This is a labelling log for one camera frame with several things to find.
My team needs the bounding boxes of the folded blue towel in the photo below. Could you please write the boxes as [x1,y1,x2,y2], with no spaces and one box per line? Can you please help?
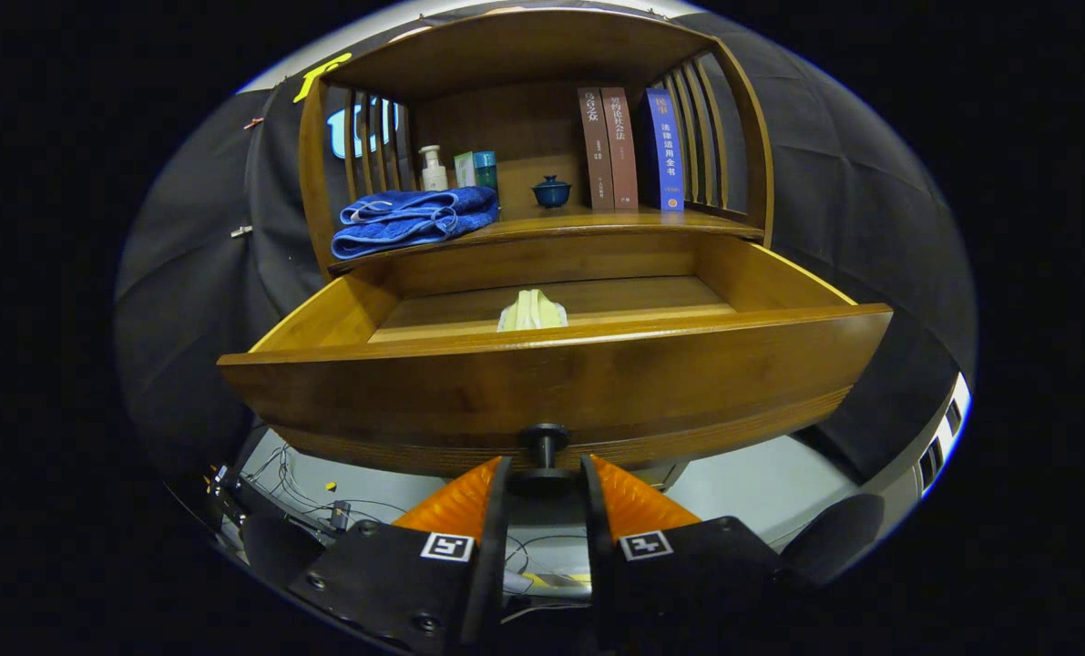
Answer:
[331,187,500,261]

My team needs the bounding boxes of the wooden countertop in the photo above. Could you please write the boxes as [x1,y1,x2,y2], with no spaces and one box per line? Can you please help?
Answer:
[328,205,766,274]

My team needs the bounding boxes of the brown book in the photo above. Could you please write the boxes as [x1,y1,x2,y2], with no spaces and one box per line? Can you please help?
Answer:
[578,87,616,211]
[600,87,640,210]

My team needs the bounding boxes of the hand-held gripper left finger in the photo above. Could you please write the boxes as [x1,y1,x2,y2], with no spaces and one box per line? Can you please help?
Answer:
[287,456,514,656]

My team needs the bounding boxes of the yellow-green handled scrub brush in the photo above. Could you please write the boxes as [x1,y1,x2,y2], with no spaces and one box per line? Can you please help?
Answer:
[496,289,568,332]

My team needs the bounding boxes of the thin floor cables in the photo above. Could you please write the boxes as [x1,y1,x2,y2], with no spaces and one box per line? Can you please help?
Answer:
[205,445,379,548]

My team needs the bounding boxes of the white pump bottle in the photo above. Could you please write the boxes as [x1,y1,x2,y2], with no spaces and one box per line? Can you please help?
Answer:
[417,145,448,192]

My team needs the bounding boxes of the white device with dark slots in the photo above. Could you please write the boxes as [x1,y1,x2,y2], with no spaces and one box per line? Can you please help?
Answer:
[916,372,973,495]

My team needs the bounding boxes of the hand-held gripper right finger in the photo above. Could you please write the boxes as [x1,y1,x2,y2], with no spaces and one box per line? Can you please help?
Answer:
[580,454,812,656]

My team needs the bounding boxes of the wooden drawer with black knob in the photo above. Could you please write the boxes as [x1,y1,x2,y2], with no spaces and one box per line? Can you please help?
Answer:
[217,232,895,497]

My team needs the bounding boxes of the blue book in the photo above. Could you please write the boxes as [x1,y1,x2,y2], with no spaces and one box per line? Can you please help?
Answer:
[640,87,686,212]

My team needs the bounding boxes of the wooden cabinet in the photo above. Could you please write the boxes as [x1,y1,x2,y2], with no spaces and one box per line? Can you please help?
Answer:
[298,7,775,488]

